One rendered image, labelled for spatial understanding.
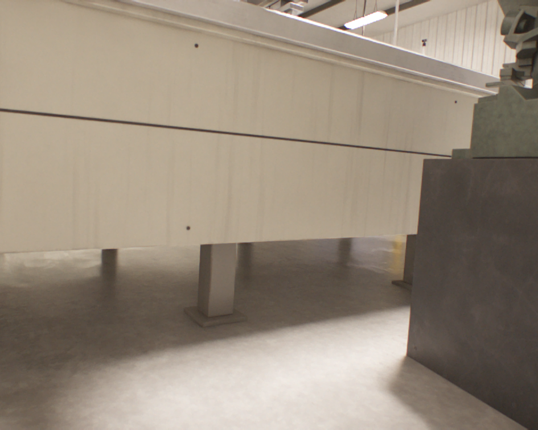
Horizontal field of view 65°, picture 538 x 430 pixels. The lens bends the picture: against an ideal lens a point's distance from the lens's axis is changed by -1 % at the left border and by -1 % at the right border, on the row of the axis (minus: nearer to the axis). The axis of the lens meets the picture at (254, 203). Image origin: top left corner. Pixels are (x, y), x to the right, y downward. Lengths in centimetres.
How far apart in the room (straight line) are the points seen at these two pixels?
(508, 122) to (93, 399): 99
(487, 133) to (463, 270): 30
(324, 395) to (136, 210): 56
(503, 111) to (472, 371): 55
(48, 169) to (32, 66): 20
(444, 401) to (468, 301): 21
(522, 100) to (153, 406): 93
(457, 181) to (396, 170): 43
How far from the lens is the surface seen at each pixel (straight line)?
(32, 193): 94
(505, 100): 104
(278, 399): 92
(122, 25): 101
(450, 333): 108
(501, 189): 97
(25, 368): 108
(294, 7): 163
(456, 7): 1435
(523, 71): 125
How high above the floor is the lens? 45
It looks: 5 degrees down
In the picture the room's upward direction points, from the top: 3 degrees clockwise
